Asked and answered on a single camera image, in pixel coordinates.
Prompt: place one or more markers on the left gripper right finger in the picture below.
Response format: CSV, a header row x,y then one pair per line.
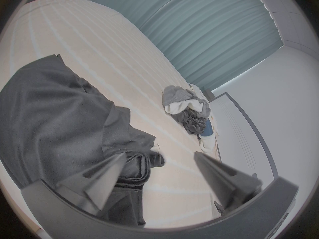
x,y
224,180

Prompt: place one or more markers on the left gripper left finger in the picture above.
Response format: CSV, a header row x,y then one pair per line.
x,y
99,180

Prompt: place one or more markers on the black T-shirt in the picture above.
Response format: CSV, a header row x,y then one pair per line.
x,y
49,108

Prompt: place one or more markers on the pile of clothes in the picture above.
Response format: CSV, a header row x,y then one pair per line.
x,y
174,96

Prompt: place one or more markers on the bed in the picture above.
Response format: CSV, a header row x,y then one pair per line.
x,y
112,46

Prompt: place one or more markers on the grey bedside table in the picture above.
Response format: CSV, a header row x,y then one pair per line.
x,y
208,92

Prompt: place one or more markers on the white printed pillow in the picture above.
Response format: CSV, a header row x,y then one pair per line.
x,y
196,90

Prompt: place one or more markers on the blue-green curtain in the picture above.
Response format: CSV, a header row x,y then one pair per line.
x,y
211,33
139,4

